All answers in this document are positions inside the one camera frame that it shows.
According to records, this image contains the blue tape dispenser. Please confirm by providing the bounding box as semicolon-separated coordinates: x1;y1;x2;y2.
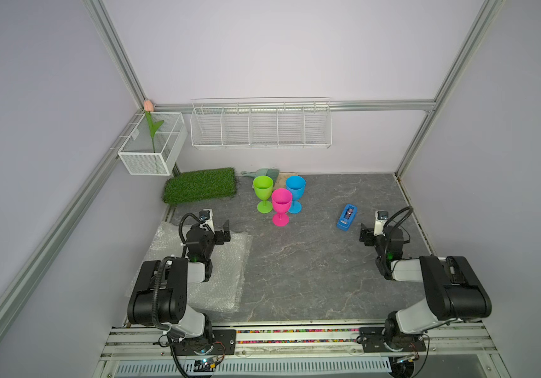
337;204;358;232

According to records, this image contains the pink plastic wine glass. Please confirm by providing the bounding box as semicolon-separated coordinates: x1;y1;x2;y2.
271;188;292;227

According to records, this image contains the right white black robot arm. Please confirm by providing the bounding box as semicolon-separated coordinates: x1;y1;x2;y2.
360;225;492;351

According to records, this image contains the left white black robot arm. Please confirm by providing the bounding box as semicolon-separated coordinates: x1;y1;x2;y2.
127;221;231;354

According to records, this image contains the bubble wrap sheet stack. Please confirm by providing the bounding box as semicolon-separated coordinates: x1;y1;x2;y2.
144;222;253;313

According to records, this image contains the green plastic wine glass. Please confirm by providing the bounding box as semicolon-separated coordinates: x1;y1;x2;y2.
253;176;273;214

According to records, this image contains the blue plastic wine glass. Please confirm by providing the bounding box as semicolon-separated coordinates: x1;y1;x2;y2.
286;176;306;214

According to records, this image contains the green artificial grass mat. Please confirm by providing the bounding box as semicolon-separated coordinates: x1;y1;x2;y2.
162;167;237;205

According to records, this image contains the beige cloth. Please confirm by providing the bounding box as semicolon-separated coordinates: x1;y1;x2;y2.
273;172;298;190

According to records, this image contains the artificial pink tulip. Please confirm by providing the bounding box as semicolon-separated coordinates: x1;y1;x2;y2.
144;99;165;153

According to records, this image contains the small white wire basket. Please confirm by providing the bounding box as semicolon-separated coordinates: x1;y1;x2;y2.
118;112;188;176

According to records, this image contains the long white wire shelf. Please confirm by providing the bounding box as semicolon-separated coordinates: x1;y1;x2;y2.
190;97;333;149

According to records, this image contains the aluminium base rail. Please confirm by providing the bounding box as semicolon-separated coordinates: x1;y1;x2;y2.
95;320;509;377

